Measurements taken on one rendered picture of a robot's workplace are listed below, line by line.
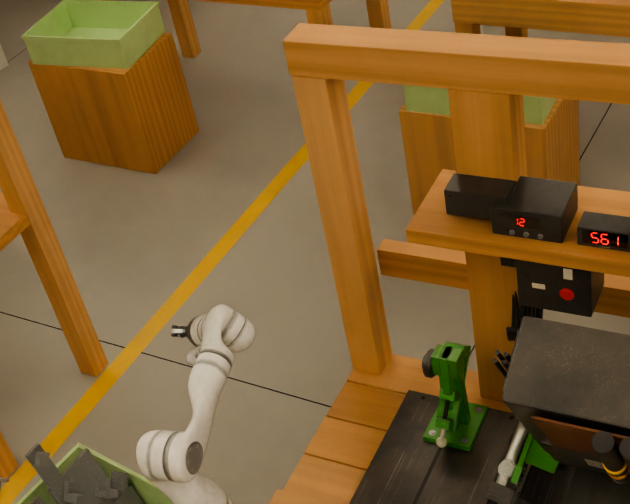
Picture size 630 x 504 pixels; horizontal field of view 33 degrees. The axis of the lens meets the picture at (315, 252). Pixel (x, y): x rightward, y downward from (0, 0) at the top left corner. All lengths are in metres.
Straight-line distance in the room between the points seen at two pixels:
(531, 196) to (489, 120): 0.19
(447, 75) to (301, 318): 2.45
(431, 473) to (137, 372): 2.11
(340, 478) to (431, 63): 1.12
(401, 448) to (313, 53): 1.06
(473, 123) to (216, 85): 4.24
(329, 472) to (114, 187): 3.25
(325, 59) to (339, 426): 1.04
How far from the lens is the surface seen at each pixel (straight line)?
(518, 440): 2.60
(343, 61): 2.39
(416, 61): 2.31
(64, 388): 4.66
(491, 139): 2.36
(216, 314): 2.12
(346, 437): 2.89
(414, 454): 2.79
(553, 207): 2.34
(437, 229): 2.42
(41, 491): 2.97
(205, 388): 2.03
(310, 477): 2.82
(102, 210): 5.63
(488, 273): 2.60
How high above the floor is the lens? 3.02
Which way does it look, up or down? 38 degrees down
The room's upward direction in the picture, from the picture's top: 12 degrees counter-clockwise
